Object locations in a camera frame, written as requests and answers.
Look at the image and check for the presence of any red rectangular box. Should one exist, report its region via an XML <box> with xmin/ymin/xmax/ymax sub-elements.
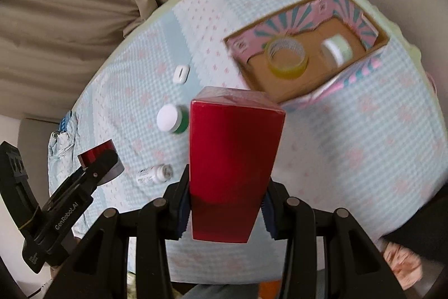
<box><xmin>189</xmin><ymin>86</ymin><xmax>286</xmax><ymax>244</ymax></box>

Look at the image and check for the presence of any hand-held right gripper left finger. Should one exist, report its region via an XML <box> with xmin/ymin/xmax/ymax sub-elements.
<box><xmin>45</xmin><ymin>164</ymin><xmax>192</xmax><ymax>299</ymax></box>

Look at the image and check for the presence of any green jar with white lid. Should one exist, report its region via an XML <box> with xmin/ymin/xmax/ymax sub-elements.
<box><xmin>156</xmin><ymin>104</ymin><xmax>190</xmax><ymax>135</ymax></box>

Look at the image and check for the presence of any small blue packet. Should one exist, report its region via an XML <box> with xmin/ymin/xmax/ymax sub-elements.
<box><xmin>59</xmin><ymin>111</ymin><xmax>73</xmax><ymax>133</ymax></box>

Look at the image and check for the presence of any white and green tape roll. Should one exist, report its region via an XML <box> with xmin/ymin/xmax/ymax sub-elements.
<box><xmin>321</xmin><ymin>34</ymin><xmax>353</xmax><ymax>66</ymax></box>

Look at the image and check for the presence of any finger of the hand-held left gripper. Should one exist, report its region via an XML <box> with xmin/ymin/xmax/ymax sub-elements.
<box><xmin>74</xmin><ymin>149</ymin><xmax>119</xmax><ymax>196</ymax></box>

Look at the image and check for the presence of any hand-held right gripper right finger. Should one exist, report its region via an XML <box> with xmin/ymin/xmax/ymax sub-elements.
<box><xmin>261</xmin><ymin>179</ymin><xmax>404</xmax><ymax>299</ymax></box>

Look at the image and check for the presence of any small white bottle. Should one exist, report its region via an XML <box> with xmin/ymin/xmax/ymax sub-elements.
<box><xmin>136</xmin><ymin>163</ymin><xmax>174</xmax><ymax>185</ymax></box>

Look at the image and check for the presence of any patterned cardboard box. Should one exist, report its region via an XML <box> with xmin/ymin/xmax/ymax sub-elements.
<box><xmin>224</xmin><ymin>0</ymin><xmax>390</xmax><ymax>107</ymax></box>

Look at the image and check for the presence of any light blue checked tablecloth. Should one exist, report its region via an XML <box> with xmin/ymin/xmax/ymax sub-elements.
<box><xmin>47</xmin><ymin>0</ymin><xmax>447</xmax><ymax>286</ymax></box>

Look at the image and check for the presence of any beige curtain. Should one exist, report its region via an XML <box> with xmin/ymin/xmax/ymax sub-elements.
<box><xmin>0</xmin><ymin>0</ymin><xmax>162</xmax><ymax>124</ymax></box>

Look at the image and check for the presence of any small white case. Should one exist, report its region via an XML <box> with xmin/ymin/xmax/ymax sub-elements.
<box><xmin>172</xmin><ymin>64</ymin><xmax>190</xmax><ymax>84</ymax></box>

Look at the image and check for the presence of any yellow tape roll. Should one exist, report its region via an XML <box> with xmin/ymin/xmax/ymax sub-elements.
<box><xmin>265</xmin><ymin>37</ymin><xmax>309</xmax><ymax>80</ymax></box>

